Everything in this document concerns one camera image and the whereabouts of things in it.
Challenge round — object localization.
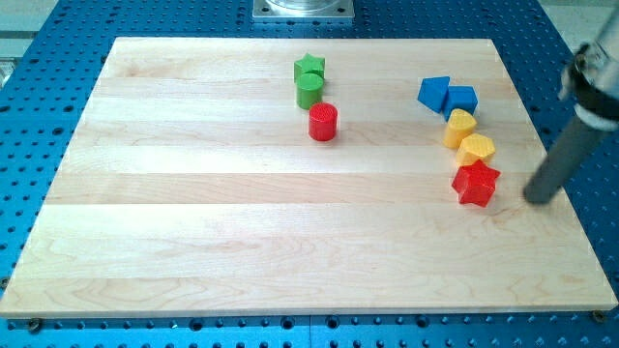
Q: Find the red star block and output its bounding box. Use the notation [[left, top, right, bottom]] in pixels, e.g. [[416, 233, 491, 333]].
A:
[[452, 159, 501, 207]]

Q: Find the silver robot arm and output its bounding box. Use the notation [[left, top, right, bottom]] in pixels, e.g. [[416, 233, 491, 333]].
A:
[[558, 6, 618, 132]]

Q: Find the blue cube block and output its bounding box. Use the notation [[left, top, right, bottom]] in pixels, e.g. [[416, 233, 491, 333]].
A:
[[443, 86, 478, 121]]

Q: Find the green cylinder block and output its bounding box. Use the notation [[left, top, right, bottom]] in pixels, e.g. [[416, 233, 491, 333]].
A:
[[296, 72, 324, 110]]

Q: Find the green star block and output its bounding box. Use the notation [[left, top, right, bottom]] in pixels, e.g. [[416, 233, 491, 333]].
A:
[[293, 53, 326, 82]]

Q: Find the blue triangle block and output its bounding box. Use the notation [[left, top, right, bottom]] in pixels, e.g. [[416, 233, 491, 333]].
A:
[[417, 76, 451, 113]]

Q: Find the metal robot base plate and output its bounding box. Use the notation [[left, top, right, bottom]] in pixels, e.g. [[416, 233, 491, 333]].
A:
[[252, 0, 355, 19]]

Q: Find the red cylinder block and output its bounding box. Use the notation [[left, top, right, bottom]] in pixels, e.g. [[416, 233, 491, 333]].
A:
[[309, 102, 339, 141]]

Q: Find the yellow heart block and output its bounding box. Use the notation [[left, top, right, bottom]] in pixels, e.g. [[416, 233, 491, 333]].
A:
[[443, 108, 478, 149]]

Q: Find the grey pusher rod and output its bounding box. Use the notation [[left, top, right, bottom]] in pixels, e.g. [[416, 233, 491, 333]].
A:
[[523, 116, 610, 205]]

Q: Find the wooden board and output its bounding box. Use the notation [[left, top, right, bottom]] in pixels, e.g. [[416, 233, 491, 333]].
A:
[[1, 38, 617, 319]]

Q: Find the yellow hexagon block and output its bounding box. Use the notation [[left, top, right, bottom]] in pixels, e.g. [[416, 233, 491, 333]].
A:
[[456, 133, 496, 166]]

